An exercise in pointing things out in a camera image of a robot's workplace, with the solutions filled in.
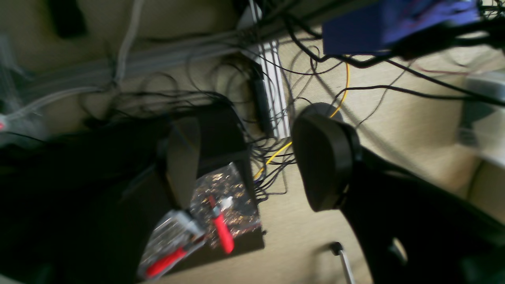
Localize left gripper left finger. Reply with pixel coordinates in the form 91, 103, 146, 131
1, 117, 201, 284

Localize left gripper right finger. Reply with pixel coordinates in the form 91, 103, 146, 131
292, 114, 505, 284

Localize clear plastic storage bin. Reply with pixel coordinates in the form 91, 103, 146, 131
457, 69, 505, 168

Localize black computer case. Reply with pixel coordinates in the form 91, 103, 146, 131
169, 103, 254, 190

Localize blue foam block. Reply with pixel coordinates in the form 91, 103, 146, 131
322, 0, 478, 55

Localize red handled tool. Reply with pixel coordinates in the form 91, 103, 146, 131
208, 195, 235, 254

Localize yellow cable on floor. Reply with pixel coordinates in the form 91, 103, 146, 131
252, 61, 351, 180

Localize aluminium frame rail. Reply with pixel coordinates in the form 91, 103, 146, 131
237, 0, 290, 139

